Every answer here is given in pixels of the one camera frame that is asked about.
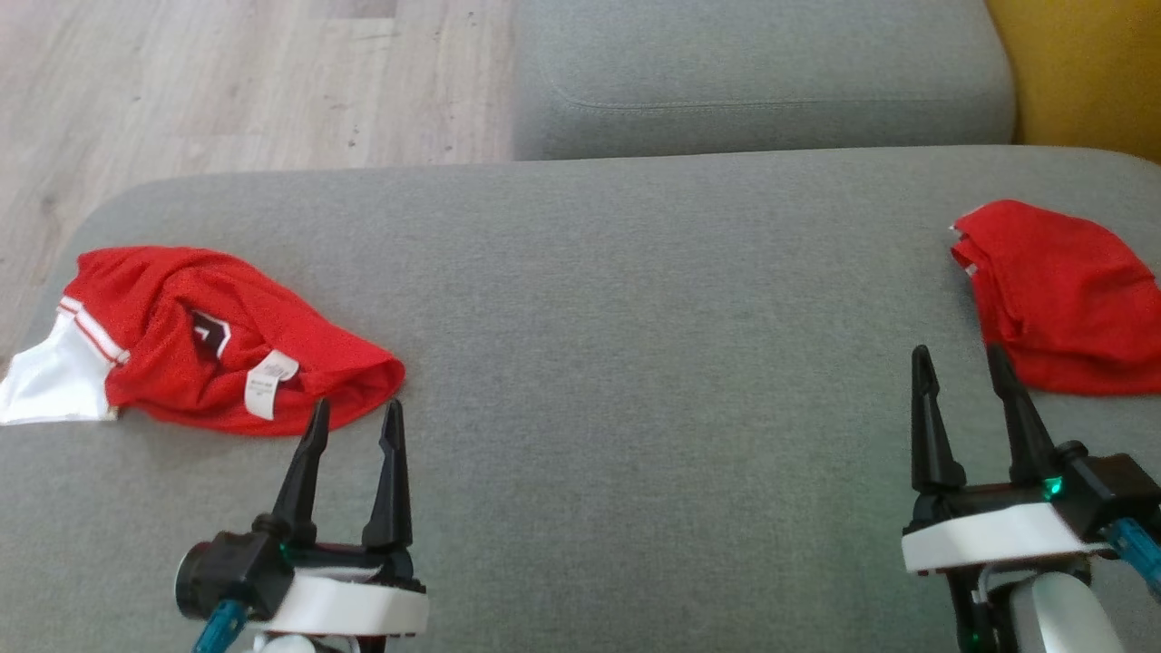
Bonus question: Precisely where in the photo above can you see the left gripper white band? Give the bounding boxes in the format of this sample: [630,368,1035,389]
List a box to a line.
[245,397,429,640]

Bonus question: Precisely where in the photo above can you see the red basketball shorts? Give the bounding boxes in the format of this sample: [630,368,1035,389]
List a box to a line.
[950,200,1161,397]

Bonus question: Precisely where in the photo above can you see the grey sofa cushion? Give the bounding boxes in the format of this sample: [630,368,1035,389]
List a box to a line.
[0,145,1161,653]

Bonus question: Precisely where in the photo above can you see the yellow sofa back cushion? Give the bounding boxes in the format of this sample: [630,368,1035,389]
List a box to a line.
[984,0,1161,164]

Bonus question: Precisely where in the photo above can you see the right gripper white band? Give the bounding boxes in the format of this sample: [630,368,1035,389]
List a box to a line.
[901,343,1112,575]

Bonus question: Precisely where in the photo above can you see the red basketball jersey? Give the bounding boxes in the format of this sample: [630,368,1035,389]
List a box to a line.
[0,245,406,436]

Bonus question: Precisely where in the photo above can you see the grey back cushion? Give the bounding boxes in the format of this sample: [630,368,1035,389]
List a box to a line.
[512,0,1017,162]

